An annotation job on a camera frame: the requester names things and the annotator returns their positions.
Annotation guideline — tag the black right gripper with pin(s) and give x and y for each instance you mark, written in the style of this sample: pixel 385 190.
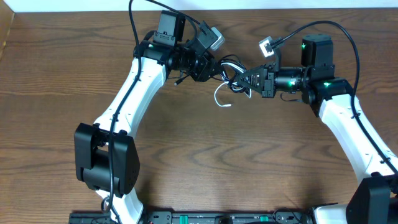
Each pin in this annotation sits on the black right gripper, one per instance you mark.
pixel 266 85

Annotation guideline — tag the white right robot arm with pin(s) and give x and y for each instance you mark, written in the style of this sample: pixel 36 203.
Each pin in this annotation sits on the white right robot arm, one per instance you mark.
pixel 332 99

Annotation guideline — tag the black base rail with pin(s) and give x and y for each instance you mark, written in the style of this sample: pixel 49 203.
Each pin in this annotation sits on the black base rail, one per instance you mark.
pixel 281 216

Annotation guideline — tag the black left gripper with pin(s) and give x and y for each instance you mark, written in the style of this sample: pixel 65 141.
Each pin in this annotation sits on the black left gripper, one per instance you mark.
pixel 203 73

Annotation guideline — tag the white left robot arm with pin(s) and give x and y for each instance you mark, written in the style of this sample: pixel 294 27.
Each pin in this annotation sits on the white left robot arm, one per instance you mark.
pixel 106 157

